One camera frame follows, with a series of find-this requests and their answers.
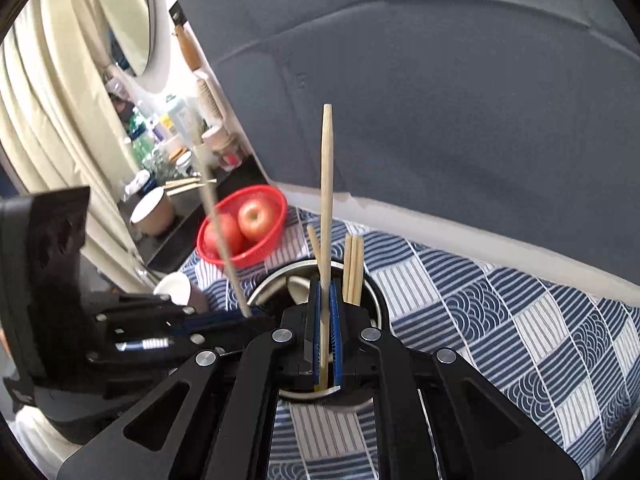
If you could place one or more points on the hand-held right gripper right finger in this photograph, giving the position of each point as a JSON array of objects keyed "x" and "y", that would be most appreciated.
[{"x": 336, "y": 342}]

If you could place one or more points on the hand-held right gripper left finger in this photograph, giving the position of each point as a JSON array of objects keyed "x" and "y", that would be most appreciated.
[{"x": 315, "y": 332}]

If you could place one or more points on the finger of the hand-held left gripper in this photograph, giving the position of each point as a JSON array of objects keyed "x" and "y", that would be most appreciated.
[
  {"x": 225, "y": 318},
  {"x": 235, "y": 333}
]

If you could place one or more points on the black metal utensil holder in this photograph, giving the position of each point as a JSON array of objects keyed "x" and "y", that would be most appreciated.
[{"x": 376, "y": 301}]

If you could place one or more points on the wooden chopstick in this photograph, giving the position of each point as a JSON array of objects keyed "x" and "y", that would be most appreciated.
[
  {"x": 313, "y": 245},
  {"x": 190, "y": 182},
  {"x": 220, "y": 230},
  {"x": 327, "y": 210},
  {"x": 357, "y": 270},
  {"x": 185, "y": 189},
  {"x": 347, "y": 265}
]

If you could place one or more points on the red plastic basket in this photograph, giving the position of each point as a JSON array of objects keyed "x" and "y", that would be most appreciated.
[{"x": 265, "y": 251}]

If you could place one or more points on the black side table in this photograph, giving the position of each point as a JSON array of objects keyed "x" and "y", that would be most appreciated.
[{"x": 170, "y": 255}]

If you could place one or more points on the red apple with stem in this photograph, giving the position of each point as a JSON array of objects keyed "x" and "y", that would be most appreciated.
[{"x": 257, "y": 220}]

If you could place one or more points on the beige ceramic bowl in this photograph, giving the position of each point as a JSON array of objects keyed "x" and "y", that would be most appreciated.
[{"x": 155, "y": 215}]

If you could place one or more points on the cream curtain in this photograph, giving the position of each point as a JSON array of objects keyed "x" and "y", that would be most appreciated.
[{"x": 50, "y": 110}]

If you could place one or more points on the blue patterned tablecloth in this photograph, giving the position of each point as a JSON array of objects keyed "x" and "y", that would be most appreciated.
[{"x": 500, "y": 335}]

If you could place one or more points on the green plastic bottle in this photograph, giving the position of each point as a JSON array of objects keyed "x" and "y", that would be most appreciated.
[{"x": 139, "y": 135}]

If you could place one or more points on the red and white cup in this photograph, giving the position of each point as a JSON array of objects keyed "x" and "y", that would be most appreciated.
[{"x": 229, "y": 152}]

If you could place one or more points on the white plastic bottle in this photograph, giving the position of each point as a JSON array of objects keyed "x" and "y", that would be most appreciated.
[{"x": 179, "y": 115}]

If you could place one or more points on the white bristle brush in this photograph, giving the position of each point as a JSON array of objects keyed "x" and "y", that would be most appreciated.
[{"x": 210, "y": 100}]

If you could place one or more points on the grey sofa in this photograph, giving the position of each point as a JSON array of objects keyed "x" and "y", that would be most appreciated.
[{"x": 450, "y": 110}]

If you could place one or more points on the oval white framed mirror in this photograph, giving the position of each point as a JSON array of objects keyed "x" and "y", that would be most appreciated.
[{"x": 161, "y": 35}]

